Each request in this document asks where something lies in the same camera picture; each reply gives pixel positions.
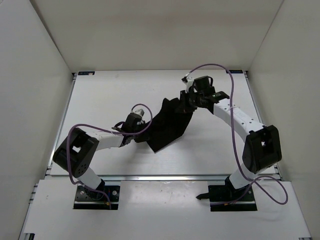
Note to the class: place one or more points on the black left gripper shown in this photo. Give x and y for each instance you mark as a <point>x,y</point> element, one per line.
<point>142,124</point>

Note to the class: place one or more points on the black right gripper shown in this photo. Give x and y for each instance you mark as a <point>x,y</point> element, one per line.
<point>183,96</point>

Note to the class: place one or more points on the black skirt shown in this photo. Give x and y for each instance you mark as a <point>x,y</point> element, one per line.
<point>168,125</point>

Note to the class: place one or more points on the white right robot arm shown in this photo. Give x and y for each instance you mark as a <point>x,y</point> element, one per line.
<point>262,147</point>

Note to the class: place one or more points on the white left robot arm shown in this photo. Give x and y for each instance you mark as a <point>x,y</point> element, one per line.
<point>76,152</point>

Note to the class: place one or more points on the blue right corner label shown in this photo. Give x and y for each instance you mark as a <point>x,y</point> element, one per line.
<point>234,71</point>

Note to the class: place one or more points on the blue corner label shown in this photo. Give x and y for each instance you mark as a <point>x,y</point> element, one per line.
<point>234,71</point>
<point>86,73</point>

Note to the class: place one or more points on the blue left corner label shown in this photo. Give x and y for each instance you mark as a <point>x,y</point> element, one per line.
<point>86,73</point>

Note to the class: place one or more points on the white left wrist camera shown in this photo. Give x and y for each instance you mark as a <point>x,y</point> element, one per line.
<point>138,113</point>

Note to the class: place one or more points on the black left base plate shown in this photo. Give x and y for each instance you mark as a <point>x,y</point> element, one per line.
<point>89,200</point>

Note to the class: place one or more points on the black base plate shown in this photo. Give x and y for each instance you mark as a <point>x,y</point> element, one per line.
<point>223,200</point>
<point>89,200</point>

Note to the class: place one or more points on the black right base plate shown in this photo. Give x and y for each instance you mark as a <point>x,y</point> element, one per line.
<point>223,200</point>

